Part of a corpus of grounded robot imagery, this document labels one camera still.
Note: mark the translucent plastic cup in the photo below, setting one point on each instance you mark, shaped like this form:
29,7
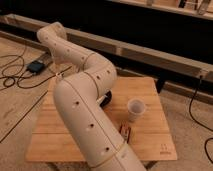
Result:
136,109

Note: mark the black bowl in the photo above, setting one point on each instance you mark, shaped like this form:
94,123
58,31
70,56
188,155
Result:
107,99

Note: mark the black power adapter box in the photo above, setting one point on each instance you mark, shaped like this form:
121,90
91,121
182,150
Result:
35,67

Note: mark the wooden table board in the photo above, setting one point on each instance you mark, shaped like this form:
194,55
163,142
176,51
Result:
150,137

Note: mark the long wooden frame beam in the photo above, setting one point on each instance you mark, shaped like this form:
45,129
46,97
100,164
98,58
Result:
145,55

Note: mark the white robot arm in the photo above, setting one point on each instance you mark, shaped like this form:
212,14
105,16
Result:
76,99

